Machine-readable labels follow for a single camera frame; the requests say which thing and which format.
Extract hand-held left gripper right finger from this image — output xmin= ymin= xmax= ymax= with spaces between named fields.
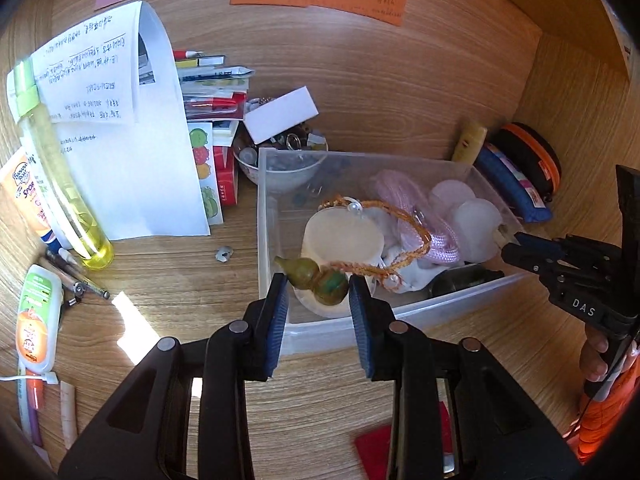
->
xmin=347 ymin=276 xmax=584 ymax=480

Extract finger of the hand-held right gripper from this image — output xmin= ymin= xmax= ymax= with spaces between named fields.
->
xmin=615 ymin=164 xmax=640 ymax=312
xmin=500 ymin=231 xmax=622 ymax=287

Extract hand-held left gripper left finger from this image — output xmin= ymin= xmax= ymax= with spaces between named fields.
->
xmin=57 ymin=272 xmax=291 ymax=480

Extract clear plastic storage box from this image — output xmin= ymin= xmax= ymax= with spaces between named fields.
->
xmin=256 ymin=147 xmax=527 ymax=357

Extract gourd pendant with orange cord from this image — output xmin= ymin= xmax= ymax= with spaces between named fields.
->
xmin=273 ymin=194 xmax=434 ymax=308

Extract dark green bottle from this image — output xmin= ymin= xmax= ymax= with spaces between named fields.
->
xmin=429 ymin=263 xmax=506 ymax=299

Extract cream round jar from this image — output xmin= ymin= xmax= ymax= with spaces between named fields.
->
xmin=294 ymin=208 xmax=387 ymax=319

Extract white drawstring bag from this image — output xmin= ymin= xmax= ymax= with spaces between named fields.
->
xmin=377 ymin=209 xmax=437 ymax=292

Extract pink round puff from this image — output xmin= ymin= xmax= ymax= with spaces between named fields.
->
xmin=430 ymin=179 xmax=477 ymax=212

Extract pink knit pouch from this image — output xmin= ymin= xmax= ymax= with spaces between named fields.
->
xmin=369 ymin=169 xmax=460 ymax=265

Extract wooden desktop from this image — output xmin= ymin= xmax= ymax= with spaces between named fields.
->
xmin=0 ymin=125 xmax=601 ymax=480

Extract blue fabric pouch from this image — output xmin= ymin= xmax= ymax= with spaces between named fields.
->
xmin=472 ymin=142 xmax=554 ymax=224

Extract black orange round case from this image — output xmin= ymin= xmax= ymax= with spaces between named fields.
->
xmin=492 ymin=122 xmax=563 ymax=204

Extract yellow small bottle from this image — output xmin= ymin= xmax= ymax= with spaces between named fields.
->
xmin=452 ymin=119 xmax=488 ymax=165

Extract red booklet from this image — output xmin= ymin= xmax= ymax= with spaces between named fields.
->
xmin=354 ymin=401 xmax=457 ymax=480

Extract white bowl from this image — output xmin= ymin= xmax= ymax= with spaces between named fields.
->
xmin=232 ymin=135 xmax=330 ymax=194

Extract red box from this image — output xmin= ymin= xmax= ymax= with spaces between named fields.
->
xmin=213 ymin=144 xmax=241 ymax=206

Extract fruit sticker sheet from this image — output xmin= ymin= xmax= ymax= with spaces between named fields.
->
xmin=188 ymin=122 xmax=227 ymax=227

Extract white card box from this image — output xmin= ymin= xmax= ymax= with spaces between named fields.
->
xmin=243 ymin=86 xmax=320 ymax=145

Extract bunch of pens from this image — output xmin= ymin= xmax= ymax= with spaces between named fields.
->
xmin=37 ymin=246 xmax=111 ymax=307

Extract white paper sheets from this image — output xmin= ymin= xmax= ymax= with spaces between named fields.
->
xmin=29 ymin=0 xmax=212 ymax=242

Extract white lip balm tube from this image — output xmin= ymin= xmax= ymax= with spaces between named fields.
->
xmin=59 ymin=380 xmax=79 ymax=451

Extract stack of cards and booklets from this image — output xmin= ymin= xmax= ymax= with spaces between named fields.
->
xmin=172 ymin=49 xmax=254 ymax=122

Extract orange highlighter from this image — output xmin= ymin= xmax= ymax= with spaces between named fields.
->
xmin=25 ymin=375 xmax=47 ymax=412

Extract yellow spray bottle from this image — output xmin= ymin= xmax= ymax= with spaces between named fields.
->
xmin=5 ymin=59 xmax=115 ymax=272

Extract orange sunscreen tube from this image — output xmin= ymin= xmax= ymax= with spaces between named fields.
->
xmin=0 ymin=148 xmax=69 ymax=249

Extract white cable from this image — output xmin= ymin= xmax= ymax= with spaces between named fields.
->
xmin=0 ymin=369 xmax=59 ymax=387

